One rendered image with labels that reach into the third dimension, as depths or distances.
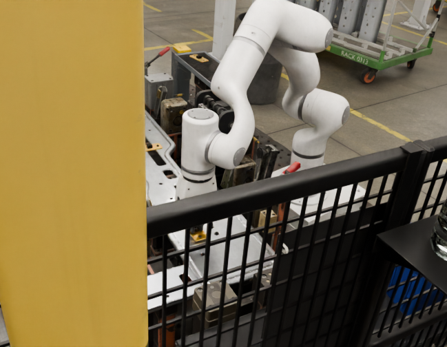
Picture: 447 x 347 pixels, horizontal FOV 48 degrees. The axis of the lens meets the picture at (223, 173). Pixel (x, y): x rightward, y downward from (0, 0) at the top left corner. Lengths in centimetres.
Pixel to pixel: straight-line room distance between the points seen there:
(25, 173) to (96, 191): 4
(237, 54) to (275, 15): 14
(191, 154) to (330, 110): 65
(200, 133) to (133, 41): 86
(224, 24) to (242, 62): 420
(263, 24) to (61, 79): 100
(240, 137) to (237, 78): 15
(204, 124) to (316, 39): 41
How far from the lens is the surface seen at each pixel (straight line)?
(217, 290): 110
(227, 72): 119
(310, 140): 174
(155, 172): 158
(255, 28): 124
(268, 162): 131
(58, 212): 31
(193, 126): 113
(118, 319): 39
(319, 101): 169
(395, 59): 541
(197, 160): 116
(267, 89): 449
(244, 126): 113
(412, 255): 69
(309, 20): 136
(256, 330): 108
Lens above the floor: 184
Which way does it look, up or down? 32 degrees down
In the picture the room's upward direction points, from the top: 5 degrees clockwise
